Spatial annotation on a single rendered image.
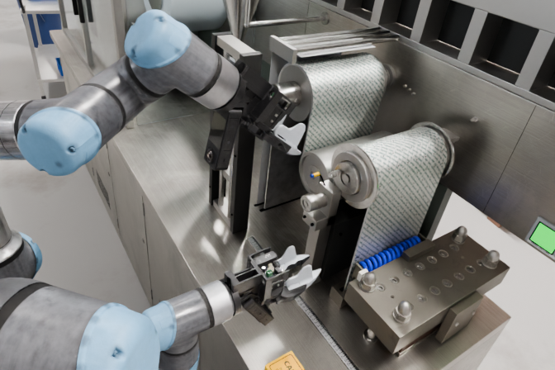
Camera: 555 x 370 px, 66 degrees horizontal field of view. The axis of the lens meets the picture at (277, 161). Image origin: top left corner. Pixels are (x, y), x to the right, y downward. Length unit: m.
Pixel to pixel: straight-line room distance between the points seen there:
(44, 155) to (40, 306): 0.16
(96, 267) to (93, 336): 1.99
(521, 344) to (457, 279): 1.46
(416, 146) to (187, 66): 0.60
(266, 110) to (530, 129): 0.60
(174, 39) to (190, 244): 0.77
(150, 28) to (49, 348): 0.36
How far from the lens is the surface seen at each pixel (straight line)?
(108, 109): 0.57
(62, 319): 0.50
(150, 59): 0.57
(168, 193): 1.41
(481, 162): 1.13
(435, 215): 1.27
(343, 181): 0.95
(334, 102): 1.06
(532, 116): 1.05
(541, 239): 1.11
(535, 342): 2.62
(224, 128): 0.68
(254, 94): 0.68
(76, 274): 2.45
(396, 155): 0.96
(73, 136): 0.52
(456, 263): 1.17
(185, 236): 1.26
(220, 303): 0.80
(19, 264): 1.10
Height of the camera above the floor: 1.78
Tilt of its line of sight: 34 degrees down
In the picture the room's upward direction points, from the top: 7 degrees clockwise
